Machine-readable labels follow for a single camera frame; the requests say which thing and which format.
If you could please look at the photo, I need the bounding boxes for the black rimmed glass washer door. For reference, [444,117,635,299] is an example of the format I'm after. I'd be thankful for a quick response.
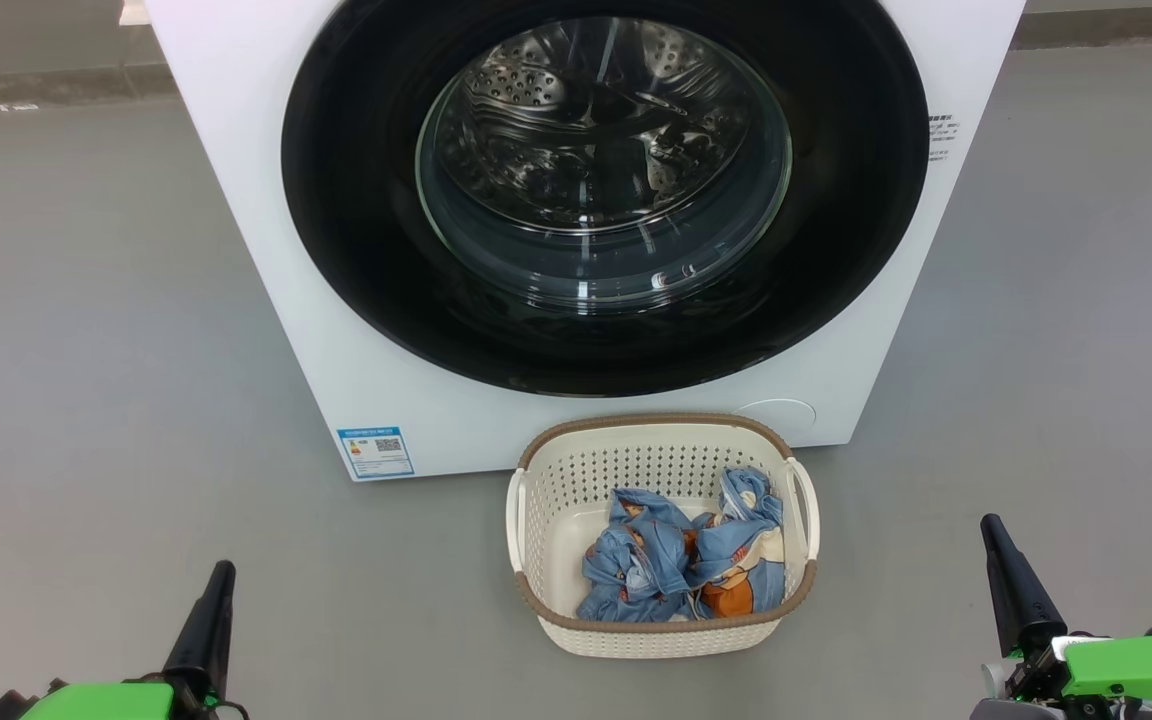
[281,0,929,398]

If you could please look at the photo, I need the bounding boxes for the white front-load washing machine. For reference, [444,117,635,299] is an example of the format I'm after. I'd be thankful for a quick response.
[143,0,1027,483]

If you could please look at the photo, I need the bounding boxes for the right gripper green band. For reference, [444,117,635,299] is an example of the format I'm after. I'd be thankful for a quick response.
[971,514,1152,720]

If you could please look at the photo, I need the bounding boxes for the blue garment small orange prints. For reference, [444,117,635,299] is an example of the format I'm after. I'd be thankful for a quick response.
[576,487,703,623]

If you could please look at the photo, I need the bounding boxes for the cream perforated laundry basket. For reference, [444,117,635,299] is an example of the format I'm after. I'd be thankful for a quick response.
[506,413,821,659]

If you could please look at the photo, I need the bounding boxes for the round white drain filter cover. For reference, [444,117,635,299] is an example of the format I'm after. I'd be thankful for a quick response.
[736,399,817,433]

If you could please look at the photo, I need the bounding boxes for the blue energy label sticker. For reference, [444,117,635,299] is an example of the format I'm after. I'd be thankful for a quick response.
[337,427,415,481]

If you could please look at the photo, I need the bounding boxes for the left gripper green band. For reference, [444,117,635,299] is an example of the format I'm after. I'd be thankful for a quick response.
[0,560,247,720]

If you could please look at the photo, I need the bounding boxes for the stainless steel washing machine drum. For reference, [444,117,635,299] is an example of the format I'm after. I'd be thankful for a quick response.
[424,17,789,241]

